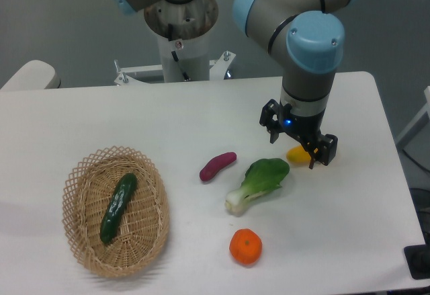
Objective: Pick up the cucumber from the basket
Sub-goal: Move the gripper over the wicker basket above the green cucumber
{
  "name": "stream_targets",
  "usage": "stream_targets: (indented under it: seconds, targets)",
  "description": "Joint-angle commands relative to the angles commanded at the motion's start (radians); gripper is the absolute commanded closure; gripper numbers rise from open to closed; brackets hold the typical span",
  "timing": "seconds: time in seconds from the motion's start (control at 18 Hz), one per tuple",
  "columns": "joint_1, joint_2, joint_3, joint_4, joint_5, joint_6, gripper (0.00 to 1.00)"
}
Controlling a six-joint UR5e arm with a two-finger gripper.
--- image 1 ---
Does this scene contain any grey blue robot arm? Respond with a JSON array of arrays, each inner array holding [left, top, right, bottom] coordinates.
[[115, 0, 357, 165]]

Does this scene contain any purple sweet potato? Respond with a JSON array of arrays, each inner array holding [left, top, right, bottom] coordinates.
[[199, 152, 237, 182]]

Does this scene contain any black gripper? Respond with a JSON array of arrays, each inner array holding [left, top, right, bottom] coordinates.
[[259, 99, 338, 169]]

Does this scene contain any woven wicker basket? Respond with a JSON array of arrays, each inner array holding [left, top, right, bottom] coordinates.
[[62, 146, 169, 278]]

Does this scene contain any green bok choy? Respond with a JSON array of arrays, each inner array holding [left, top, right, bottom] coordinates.
[[224, 158, 290, 216]]

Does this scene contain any green cucumber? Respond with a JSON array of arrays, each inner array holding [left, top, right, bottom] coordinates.
[[99, 173, 137, 245]]

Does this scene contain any yellow mango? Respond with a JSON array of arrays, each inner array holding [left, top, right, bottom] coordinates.
[[286, 145, 311, 164]]

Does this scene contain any black device at edge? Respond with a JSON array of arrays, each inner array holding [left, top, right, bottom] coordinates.
[[404, 245, 429, 280]]

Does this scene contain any white furniture leg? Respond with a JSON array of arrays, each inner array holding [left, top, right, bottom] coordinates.
[[395, 86, 429, 149]]

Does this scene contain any orange tangerine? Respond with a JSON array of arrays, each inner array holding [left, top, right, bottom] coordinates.
[[229, 228, 263, 265]]

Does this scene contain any white chair seat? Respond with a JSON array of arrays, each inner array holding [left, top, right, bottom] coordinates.
[[1, 60, 61, 92]]

